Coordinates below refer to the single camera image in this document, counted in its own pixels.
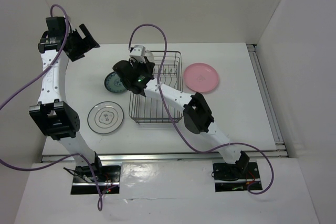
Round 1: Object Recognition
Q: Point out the aluminium side rail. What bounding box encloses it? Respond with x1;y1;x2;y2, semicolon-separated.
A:
246;44;288;157

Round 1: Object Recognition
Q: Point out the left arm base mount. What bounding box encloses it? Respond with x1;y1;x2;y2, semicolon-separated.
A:
62;163;122;195

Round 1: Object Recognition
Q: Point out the dark wire dish rack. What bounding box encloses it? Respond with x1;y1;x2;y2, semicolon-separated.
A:
129;50;183;124

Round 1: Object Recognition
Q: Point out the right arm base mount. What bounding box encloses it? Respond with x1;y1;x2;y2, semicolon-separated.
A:
211;162;263;193

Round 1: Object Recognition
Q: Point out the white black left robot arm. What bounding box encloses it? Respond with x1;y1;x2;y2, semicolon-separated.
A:
29;17;104;182

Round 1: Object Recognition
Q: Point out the clear glass plate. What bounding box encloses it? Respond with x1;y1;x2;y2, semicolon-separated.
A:
145;50;155;63

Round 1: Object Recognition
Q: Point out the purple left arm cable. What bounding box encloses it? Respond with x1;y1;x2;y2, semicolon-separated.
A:
0;4;106;212

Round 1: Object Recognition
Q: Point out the aluminium front rail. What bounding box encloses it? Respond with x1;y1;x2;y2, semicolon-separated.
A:
41;150;288;163

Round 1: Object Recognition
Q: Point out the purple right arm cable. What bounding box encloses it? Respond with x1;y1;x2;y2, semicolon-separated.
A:
128;24;276;195

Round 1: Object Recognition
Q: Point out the white plate with dark rim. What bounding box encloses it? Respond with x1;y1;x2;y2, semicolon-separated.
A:
87;101;124;135

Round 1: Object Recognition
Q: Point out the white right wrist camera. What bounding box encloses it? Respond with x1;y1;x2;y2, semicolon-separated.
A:
130;45;145;63

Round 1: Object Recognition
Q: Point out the blue green patterned plate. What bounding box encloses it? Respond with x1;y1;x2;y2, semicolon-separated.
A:
104;71;127;93

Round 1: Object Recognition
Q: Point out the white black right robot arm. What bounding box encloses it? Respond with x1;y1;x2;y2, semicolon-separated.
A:
112;58;249;178

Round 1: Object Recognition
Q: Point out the pink plastic plate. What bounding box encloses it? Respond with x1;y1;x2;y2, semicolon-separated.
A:
183;63;219;93

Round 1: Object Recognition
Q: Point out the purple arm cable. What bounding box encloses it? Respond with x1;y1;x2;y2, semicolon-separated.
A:
0;4;106;212
128;24;276;195

